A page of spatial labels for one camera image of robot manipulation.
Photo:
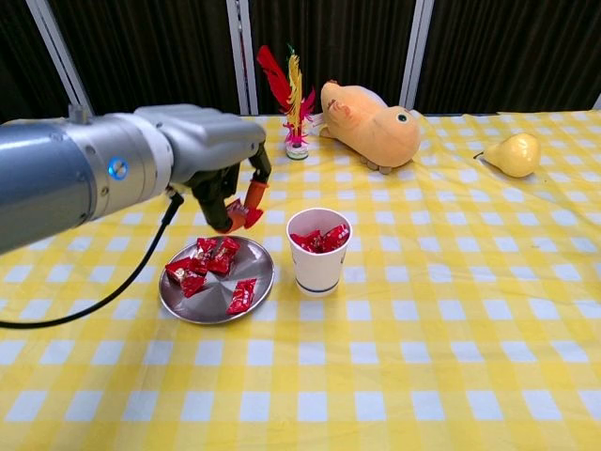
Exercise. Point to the yellow white checkered tablecloth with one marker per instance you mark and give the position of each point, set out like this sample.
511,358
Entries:
422,305

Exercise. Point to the black curtain panel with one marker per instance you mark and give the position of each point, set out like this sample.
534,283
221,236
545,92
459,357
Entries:
507,56
155,56
357,42
23,61

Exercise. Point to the round steel plate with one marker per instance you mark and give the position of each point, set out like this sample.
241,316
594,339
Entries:
211,305

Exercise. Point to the yellow pear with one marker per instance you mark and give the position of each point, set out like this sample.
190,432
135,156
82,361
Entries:
516,157

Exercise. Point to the white aluminium partition post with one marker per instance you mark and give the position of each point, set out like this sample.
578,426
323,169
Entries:
418,47
241,28
597,101
60,56

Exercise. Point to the red candy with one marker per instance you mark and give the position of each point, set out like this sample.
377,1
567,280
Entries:
224,254
335,237
177,271
305,240
253,217
193,284
241,296
204,247

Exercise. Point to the colourful feather shuttlecock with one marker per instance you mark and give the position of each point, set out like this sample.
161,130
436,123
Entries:
297,150

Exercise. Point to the white paper cup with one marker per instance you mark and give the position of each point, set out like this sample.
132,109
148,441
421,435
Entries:
319,272

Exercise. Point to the orange plush animal toy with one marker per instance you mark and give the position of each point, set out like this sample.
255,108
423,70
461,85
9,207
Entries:
375,136

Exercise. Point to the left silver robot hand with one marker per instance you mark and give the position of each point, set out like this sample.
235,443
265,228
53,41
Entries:
211,141

